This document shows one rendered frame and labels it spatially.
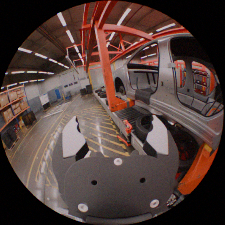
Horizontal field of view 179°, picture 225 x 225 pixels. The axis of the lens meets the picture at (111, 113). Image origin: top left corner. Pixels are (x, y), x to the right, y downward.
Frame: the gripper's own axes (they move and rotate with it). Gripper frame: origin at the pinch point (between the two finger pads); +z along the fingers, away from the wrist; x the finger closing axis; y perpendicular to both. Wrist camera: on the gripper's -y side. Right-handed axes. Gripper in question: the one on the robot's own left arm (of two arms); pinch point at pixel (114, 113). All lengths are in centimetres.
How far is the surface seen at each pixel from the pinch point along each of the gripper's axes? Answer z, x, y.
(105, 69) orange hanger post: 142, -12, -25
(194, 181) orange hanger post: -28, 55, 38
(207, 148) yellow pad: -14, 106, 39
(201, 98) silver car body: 83, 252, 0
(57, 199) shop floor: -57, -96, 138
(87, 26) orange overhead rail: 189, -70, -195
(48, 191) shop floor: -52, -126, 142
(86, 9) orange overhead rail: 120, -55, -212
